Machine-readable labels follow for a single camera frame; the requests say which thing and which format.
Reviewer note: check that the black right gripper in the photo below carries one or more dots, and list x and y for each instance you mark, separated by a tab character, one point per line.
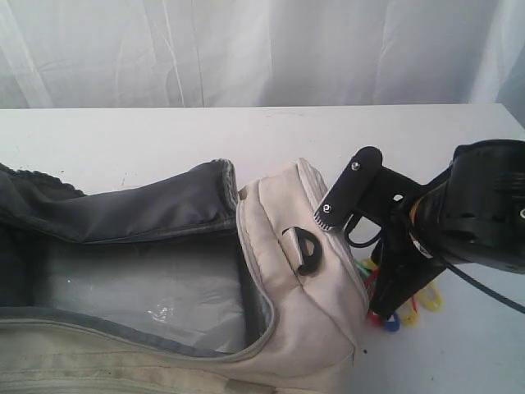
405	264

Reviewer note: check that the colourful key tag bunch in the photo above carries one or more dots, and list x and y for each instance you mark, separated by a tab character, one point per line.
396	312

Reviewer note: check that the cream duffel bag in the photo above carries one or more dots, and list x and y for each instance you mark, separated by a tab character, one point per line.
187	285

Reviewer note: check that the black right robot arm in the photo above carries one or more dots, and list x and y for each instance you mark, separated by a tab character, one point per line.
473	214

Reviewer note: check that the white backdrop curtain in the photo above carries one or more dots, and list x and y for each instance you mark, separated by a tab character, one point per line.
123	54

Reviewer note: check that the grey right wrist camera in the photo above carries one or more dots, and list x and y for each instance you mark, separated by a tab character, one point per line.
365	188

